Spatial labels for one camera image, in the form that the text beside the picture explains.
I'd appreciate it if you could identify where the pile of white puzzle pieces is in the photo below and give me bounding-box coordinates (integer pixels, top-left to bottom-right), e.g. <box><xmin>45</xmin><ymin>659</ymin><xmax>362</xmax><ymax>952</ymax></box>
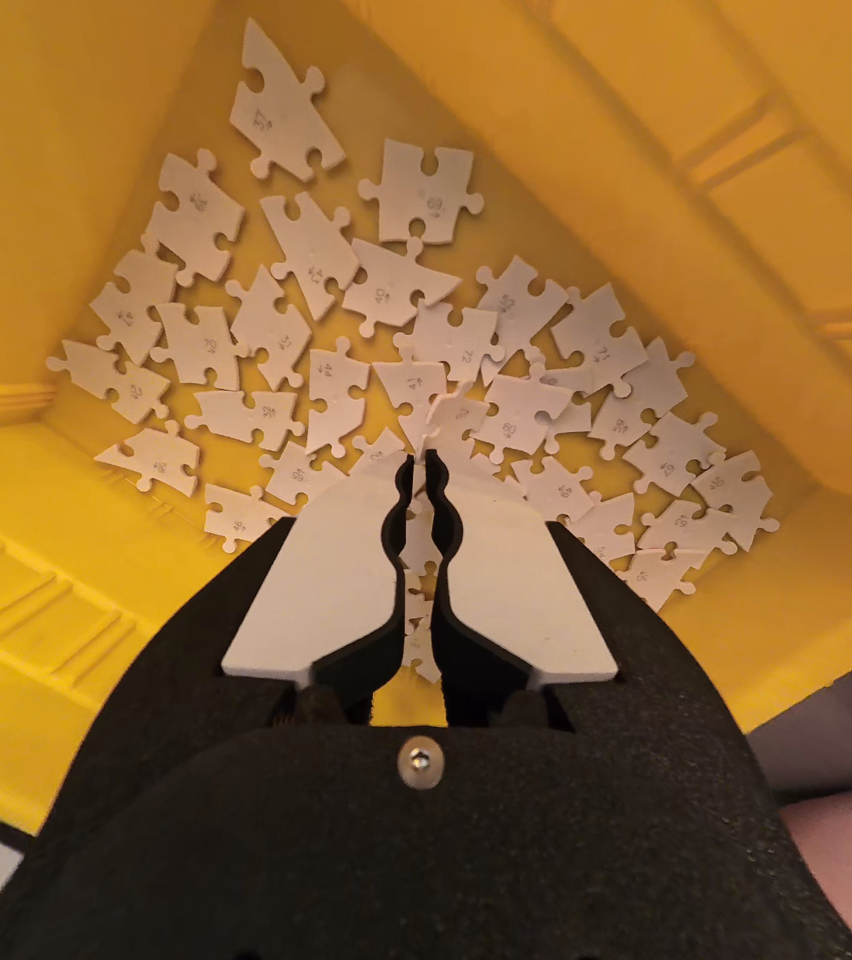
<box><xmin>45</xmin><ymin>16</ymin><xmax>781</xmax><ymax>685</ymax></box>

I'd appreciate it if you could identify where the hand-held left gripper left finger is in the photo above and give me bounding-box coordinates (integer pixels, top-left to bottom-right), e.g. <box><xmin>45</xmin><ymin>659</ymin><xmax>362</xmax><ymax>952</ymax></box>
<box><xmin>220</xmin><ymin>450</ymin><xmax>417</xmax><ymax>727</ymax></box>

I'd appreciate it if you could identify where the single white jigsaw piece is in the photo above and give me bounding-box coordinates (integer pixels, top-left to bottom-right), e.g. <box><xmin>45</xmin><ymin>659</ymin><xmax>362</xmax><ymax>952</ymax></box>
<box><xmin>420</xmin><ymin>382</ymin><xmax>491</xmax><ymax>459</ymax></box>

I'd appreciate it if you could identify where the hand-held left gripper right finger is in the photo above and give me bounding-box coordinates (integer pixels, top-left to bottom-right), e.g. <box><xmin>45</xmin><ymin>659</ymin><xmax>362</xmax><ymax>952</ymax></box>
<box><xmin>424</xmin><ymin>448</ymin><xmax>620</xmax><ymax>729</ymax></box>

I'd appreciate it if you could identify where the yellow plastic bin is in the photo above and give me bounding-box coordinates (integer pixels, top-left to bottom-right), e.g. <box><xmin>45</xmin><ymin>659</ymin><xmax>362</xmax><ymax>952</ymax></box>
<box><xmin>0</xmin><ymin>0</ymin><xmax>852</xmax><ymax>837</ymax></box>

